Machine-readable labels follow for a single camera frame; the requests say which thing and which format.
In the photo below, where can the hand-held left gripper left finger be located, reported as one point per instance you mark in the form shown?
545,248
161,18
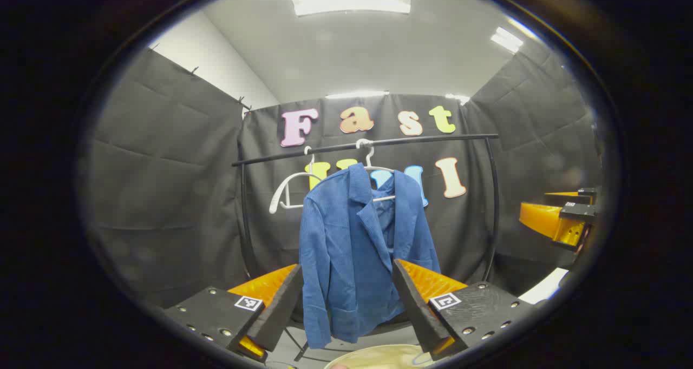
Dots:
279,309

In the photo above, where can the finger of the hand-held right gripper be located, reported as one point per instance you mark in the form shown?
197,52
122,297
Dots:
549,223
566,197

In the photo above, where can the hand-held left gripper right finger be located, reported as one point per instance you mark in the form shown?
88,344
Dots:
414,304

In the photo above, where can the beige laundry hamper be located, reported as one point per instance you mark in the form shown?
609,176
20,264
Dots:
379,358

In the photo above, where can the blue knit jacket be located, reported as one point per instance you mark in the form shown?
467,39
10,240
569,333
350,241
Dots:
335,250

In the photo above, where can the white plastic clothes hanger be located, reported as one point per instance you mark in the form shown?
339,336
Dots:
385,198
278,193

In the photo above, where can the black metal clothes rack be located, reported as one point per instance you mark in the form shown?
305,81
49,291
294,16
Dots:
433,138

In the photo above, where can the black backdrop cloth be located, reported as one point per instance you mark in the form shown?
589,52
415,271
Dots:
162,196

